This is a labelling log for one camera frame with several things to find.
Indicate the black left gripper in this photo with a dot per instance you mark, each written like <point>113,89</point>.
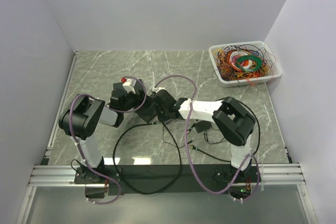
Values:
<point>140,99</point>

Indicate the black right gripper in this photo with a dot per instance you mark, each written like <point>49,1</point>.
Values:
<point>161,118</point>

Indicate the black network switch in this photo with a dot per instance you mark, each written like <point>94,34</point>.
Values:
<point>139,85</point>
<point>147,112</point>

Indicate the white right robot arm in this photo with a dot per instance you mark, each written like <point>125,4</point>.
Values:
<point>234,122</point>

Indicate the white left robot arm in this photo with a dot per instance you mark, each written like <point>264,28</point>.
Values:
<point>81,117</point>

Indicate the black power adapter brick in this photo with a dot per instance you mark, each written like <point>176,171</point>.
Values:
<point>202,126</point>

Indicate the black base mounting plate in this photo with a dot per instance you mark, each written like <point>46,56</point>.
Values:
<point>170,178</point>

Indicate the white plastic basket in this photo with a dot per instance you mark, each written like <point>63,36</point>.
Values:
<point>244,63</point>

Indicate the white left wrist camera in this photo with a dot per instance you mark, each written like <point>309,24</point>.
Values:
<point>129,85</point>

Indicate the aluminium left side rail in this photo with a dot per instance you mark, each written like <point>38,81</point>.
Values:
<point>52,137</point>

